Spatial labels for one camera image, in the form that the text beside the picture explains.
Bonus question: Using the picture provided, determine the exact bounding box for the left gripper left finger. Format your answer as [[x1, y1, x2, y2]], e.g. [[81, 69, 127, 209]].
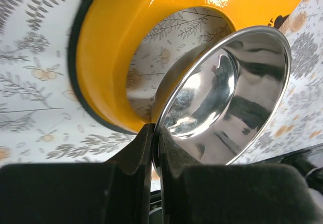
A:
[[1, 124, 153, 223]]

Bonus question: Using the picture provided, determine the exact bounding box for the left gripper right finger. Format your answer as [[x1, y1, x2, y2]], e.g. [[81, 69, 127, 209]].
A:
[[158, 129, 317, 223]]

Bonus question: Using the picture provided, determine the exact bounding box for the steel bowl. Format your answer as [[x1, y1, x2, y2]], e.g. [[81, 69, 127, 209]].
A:
[[151, 26, 292, 165]]

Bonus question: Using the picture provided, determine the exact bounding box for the yellow pet bowl stand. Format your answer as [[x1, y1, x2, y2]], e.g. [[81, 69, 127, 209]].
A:
[[68, 0, 301, 134]]

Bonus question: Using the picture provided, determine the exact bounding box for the floral table mat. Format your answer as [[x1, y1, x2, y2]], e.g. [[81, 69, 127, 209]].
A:
[[1, 0, 322, 164]]

